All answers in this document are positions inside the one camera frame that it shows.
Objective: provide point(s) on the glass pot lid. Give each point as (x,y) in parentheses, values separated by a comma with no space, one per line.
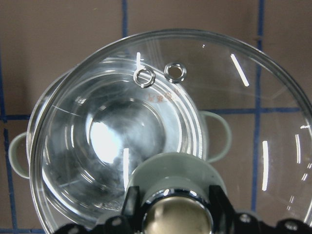
(267,172)

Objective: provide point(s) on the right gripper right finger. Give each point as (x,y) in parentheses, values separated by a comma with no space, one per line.
(221,209)

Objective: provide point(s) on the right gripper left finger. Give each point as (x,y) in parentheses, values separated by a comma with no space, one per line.
(131,205)

